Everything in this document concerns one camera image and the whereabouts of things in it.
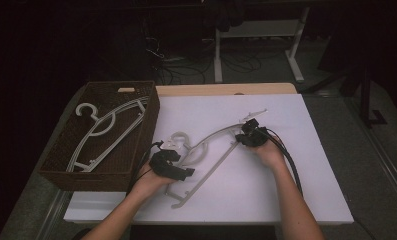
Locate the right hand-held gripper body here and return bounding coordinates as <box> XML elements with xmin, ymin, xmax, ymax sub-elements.
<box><xmin>238</xmin><ymin>108</ymin><xmax>271</xmax><ymax>148</ymax></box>

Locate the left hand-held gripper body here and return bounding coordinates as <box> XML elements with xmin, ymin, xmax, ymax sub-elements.
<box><xmin>148</xmin><ymin>140</ymin><xmax>188</xmax><ymax>182</ymax></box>

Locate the grey plastic clothes hanger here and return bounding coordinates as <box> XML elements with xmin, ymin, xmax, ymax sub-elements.
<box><xmin>164</xmin><ymin>123</ymin><xmax>250</xmax><ymax>210</ymax></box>
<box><xmin>65</xmin><ymin>98</ymin><xmax>149</xmax><ymax>174</ymax></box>
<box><xmin>67</xmin><ymin>96</ymin><xmax>150</xmax><ymax>173</ymax></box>
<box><xmin>69</xmin><ymin>99</ymin><xmax>147</xmax><ymax>174</ymax></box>

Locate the brown wicker basket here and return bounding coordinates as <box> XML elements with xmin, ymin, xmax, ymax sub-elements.
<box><xmin>37</xmin><ymin>80</ymin><xmax>161</xmax><ymax>193</ymax></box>

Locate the person's right hand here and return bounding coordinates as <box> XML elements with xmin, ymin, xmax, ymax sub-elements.
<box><xmin>248</xmin><ymin>137</ymin><xmax>288</xmax><ymax>172</ymax></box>

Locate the person's left hand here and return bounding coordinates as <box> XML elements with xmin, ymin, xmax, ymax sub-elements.
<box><xmin>132</xmin><ymin>161</ymin><xmax>178</xmax><ymax>202</ymax></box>

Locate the light wooden board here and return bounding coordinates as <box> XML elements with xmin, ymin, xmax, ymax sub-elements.
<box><xmin>155</xmin><ymin>82</ymin><xmax>299</xmax><ymax>98</ymax></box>

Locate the white board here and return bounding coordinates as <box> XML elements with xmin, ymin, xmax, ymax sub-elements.
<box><xmin>63</xmin><ymin>93</ymin><xmax>355</xmax><ymax>225</ymax></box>

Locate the person's dark clothing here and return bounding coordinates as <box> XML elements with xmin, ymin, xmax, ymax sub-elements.
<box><xmin>129</xmin><ymin>224</ymin><xmax>277</xmax><ymax>240</ymax></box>

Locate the dark hanging cloth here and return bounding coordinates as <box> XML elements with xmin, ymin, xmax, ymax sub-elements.
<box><xmin>204</xmin><ymin>0</ymin><xmax>249</xmax><ymax>33</ymax></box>

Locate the dark metal stand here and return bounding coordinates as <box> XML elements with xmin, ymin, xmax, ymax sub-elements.
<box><xmin>300</xmin><ymin>49</ymin><xmax>389</xmax><ymax>129</ymax></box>

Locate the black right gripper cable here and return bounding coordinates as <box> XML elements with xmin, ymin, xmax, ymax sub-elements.
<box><xmin>260</xmin><ymin>127</ymin><xmax>304</xmax><ymax>198</ymax></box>

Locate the black floor cable bundle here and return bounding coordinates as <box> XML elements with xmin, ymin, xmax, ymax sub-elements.
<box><xmin>144</xmin><ymin>19</ymin><xmax>264</xmax><ymax>86</ymax></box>

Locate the white metal desk frame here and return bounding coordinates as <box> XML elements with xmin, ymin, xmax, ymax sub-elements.
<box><xmin>213</xmin><ymin>5</ymin><xmax>311</xmax><ymax>84</ymax></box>

